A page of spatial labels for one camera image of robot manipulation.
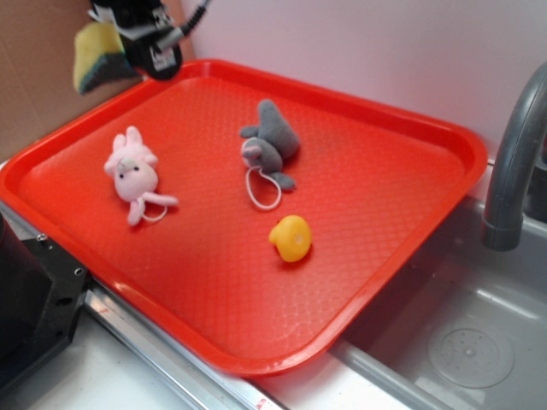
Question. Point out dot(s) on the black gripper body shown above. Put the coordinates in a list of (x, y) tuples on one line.
[(147, 32)]

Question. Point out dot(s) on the yellow green sponge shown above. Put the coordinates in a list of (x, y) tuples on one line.
[(99, 58)]

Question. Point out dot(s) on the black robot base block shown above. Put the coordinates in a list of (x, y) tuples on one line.
[(42, 290)]

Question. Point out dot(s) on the brown cardboard panel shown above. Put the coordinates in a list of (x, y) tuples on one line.
[(37, 60)]

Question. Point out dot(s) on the pink plush bunny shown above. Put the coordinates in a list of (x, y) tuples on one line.
[(132, 166)]

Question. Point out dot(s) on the grey plush elephant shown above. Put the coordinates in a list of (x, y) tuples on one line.
[(265, 150)]

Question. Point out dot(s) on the red plastic tray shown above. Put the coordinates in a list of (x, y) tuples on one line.
[(373, 183)]

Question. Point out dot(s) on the yellow rubber duck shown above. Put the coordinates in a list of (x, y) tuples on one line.
[(291, 237)]

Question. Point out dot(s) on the grey toy faucet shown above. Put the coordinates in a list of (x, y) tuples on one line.
[(517, 186)]

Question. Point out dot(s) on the grey toy sink basin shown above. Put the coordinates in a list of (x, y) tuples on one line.
[(459, 326)]

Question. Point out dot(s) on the aluminium rail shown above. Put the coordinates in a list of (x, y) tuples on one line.
[(119, 360)]

